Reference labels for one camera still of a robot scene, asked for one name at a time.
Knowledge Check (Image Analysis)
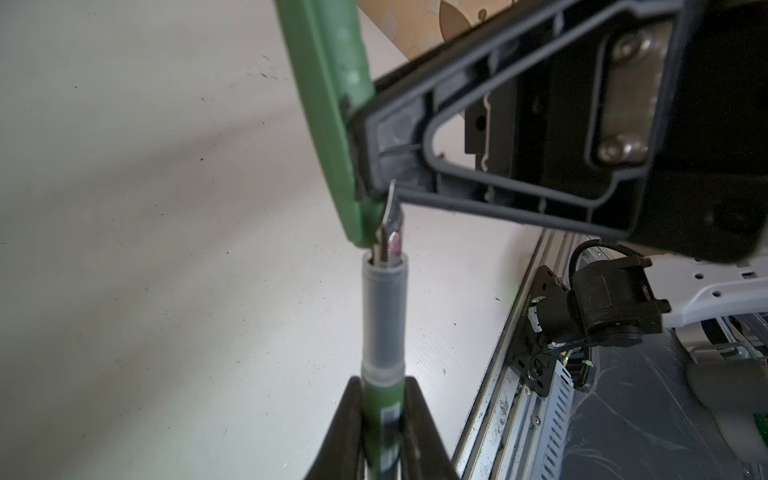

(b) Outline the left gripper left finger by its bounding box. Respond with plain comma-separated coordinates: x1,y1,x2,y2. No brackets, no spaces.
305,376,364,480

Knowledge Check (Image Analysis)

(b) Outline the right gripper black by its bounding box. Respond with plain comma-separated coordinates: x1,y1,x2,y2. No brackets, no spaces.
617,1,767,263

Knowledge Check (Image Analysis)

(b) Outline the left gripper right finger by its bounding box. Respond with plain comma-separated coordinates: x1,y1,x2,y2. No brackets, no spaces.
401,376,459,480

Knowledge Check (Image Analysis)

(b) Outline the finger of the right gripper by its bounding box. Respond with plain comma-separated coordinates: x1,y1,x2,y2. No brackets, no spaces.
348,1,684,239

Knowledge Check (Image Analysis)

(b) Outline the green pen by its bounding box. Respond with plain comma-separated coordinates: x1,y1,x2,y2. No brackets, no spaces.
361,182,408,479

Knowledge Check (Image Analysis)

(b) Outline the green pen cap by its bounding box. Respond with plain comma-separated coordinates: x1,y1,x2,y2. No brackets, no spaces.
275,1,384,248

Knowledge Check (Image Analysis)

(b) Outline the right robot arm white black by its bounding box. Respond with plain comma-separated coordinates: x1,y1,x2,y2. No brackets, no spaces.
348,1,767,406

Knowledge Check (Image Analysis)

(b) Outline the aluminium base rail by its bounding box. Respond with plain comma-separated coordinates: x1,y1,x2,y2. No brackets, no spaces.
452,229,584,479

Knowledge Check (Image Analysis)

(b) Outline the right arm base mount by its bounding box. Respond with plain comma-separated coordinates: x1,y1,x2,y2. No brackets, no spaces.
505,239,671,398

